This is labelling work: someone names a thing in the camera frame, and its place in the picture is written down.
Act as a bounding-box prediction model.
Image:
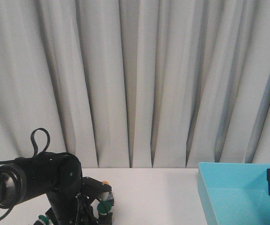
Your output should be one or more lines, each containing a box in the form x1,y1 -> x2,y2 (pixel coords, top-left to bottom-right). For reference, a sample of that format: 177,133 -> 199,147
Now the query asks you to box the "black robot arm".
0,152 -> 114,225

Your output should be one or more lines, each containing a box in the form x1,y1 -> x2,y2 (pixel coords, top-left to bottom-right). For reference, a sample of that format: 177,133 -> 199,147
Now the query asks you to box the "light blue plastic box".
198,162 -> 270,225

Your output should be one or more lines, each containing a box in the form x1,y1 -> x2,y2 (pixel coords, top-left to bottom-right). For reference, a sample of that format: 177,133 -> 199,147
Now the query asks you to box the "green push button lying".
34,215 -> 51,225

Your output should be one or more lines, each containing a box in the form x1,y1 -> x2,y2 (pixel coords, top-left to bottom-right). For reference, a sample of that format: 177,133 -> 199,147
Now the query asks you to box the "green push button upright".
97,201 -> 113,225

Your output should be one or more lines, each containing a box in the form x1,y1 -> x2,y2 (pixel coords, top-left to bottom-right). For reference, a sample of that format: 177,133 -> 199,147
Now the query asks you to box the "grey pleated curtain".
0,0 -> 270,168

